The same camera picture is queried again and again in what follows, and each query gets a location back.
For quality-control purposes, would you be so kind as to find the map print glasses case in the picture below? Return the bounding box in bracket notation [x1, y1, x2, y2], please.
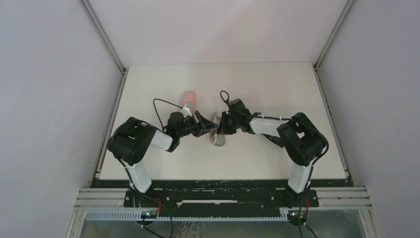
[210, 113, 226, 147]

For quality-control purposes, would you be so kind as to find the pink glasses case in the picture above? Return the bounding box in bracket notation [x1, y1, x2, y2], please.
[182, 91, 196, 110]

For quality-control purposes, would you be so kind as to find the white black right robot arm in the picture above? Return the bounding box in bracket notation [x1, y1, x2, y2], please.
[217, 99, 329, 194]

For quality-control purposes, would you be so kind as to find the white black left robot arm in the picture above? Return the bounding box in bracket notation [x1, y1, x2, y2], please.
[107, 111, 217, 193]

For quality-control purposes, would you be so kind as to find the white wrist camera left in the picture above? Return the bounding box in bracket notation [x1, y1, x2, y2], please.
[181, 102, 194, 118]

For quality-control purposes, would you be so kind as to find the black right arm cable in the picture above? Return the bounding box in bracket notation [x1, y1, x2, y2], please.
[219, 90, 329, 172]

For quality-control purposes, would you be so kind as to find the aluminium frame rail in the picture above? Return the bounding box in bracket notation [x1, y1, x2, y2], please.
[79, 0, 126, 188]
[313, 0, 373, 211]

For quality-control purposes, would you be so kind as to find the right aluminium frame rail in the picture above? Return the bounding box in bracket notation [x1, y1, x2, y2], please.
[313, 0, 373, 211]

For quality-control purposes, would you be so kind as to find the white slotted cable duct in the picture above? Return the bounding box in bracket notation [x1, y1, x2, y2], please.
[85, 209, 290, 221]

